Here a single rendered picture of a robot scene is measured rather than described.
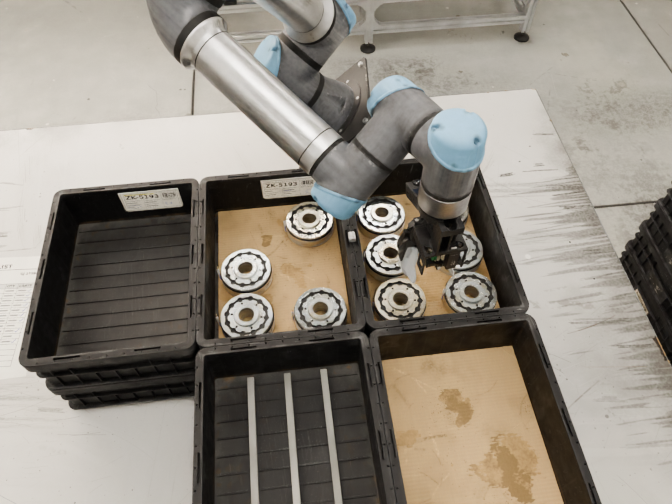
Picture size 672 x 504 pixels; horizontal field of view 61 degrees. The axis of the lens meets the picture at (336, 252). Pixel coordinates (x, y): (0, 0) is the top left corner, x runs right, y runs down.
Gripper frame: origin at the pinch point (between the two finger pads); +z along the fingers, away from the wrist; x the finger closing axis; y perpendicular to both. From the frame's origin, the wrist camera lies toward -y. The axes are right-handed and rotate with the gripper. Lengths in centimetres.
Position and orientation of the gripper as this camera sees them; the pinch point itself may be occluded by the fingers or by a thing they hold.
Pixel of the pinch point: (421, 264)
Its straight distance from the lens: 103.4
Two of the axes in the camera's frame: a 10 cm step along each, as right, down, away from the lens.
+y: 2.2, 8.0, -5.6
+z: 0.0, 5.7, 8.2
